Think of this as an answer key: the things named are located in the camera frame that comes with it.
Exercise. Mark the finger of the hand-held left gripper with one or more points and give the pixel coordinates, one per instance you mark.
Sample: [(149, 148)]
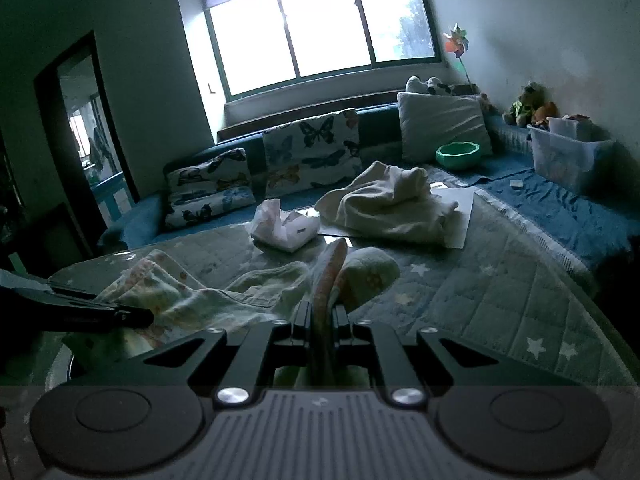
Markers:
[(127, 316)]

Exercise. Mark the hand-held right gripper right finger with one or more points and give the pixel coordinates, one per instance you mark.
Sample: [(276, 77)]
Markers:
[(340, 325)]

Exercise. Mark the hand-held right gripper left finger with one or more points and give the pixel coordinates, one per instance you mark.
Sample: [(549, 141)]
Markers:
[(302, 324)]

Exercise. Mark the pale patterned baby garment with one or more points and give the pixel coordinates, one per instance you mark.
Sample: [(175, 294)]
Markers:
[(200, 300)]

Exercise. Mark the crumpled white pink cloth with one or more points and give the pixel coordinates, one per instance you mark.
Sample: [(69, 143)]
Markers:
[(280, 230)]

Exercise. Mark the cream cloth pile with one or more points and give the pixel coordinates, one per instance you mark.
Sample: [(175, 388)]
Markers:
[(380, 210)]

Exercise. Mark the star-print quilted table mat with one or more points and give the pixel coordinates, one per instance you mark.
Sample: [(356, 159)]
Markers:
[(475, 285)]

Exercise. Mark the long butterfly-print cushion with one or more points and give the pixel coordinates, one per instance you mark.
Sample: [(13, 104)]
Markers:
[(210, 190)]

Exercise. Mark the white paper sheet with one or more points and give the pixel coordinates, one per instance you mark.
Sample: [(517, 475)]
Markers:
[(462, 225)]

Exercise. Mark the large butterfly-print cushion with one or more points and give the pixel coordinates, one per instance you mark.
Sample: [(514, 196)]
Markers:
[(310, 155)]

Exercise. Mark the green bowl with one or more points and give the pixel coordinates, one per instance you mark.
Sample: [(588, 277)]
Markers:
[(457, 157)]

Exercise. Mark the white pillow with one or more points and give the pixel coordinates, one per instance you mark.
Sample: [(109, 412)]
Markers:
[(440, 125)]

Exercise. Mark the small white object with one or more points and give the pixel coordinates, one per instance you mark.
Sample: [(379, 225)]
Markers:
[(516, 183)]

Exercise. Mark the white plush toy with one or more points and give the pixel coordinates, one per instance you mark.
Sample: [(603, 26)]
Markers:
[(425, 85)]

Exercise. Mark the clear plastic storage box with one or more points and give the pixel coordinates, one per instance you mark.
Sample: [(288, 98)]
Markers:
[(565, 160)]

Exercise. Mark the green plush toy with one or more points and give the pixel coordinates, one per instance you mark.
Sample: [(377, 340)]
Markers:
[(525, 102)]

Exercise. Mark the window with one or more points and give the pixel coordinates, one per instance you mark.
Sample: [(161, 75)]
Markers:
[(320, 30)]

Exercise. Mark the orange plush toy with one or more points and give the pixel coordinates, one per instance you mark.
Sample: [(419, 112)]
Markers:
[(545, 112)]

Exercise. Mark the colourful pinwheel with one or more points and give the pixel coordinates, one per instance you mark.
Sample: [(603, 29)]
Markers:
[(457, 40)]

